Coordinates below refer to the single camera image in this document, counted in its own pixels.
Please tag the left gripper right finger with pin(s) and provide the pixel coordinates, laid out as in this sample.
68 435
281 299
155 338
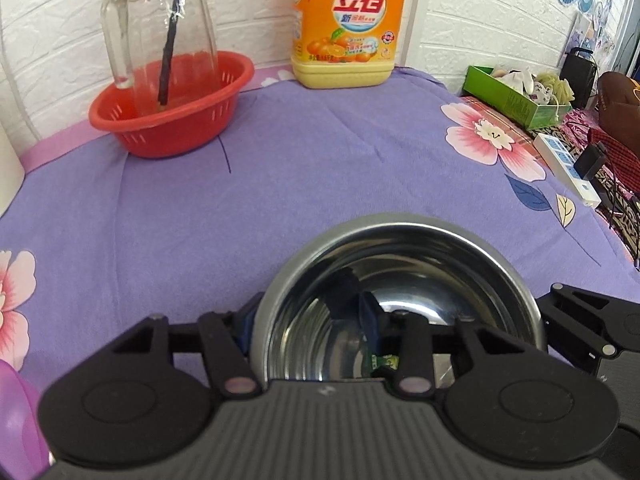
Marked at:
504 398

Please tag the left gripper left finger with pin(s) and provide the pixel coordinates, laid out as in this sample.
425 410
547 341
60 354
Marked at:
151 391

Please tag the stainless steel bowl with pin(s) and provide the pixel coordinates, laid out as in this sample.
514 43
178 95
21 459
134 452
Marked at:
309 326

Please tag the purple plastic bowl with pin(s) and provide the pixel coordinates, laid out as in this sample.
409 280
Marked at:
24 452

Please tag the red black woven cloth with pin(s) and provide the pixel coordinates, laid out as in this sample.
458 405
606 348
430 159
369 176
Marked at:
622 160

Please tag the purple floral tablecloth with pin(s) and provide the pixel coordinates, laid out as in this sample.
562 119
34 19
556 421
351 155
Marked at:
100 239

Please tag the white power strip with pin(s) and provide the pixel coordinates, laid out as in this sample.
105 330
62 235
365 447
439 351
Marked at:
561 163

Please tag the brown bag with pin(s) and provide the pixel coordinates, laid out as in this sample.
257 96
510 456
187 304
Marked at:
618 102

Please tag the white thermos jug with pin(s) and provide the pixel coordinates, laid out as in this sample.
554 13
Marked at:
12 173

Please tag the black speaker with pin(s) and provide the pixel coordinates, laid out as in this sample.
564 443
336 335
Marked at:
579 69

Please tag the green box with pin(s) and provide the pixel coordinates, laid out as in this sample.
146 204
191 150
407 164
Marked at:
520 109

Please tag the red plastic basket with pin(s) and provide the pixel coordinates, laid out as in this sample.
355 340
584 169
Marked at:
202 96

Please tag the black stirring stick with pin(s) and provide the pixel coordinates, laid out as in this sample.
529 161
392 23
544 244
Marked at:
168 53

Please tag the glass pitcher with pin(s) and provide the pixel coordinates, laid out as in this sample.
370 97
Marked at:
135 33

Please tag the yellow dish soap bottle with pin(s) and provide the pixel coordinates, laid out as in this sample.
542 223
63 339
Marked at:
339 44

